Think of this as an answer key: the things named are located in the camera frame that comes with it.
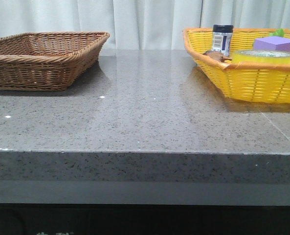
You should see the yellow-green tape roll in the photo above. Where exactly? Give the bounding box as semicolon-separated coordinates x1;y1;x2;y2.
231;50;290;64

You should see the white curtain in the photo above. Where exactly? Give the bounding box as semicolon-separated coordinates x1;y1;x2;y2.
0;0;290;50

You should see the brown toy lion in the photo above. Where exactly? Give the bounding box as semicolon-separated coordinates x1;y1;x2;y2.
203;50;232;63

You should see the small dark-lidded jar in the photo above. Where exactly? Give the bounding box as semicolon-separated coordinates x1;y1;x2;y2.
211;24;234;56

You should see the brown wicker basket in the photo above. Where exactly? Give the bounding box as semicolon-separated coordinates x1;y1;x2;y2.
0;31;110;91

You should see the yellow woven basket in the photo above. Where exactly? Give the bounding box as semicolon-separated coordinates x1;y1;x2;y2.
183;28;290;103

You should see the purple foam cube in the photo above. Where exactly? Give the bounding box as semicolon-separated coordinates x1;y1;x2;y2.
253;36;290;52

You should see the toy carrot with leaves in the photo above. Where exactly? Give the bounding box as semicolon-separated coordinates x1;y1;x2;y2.
269;28;285;37

